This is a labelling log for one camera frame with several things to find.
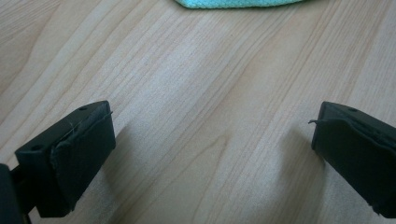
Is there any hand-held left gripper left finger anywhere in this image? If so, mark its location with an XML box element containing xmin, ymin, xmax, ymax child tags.
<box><xmin>14</xmin><ymin>100</ymin><xmax>117</xmax><ymax>218</ymax></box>

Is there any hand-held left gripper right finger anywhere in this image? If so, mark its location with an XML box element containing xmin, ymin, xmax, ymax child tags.
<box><xmin>308</xmin><ymin>101</ymin><xmax>396</xmax><ymax>219</ymax></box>

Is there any turquoise cloth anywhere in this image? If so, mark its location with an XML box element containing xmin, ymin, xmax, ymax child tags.
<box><xmin>174</xmin><ymin>0</ymin><xmax>307</xmax><ymax>9</ymax></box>

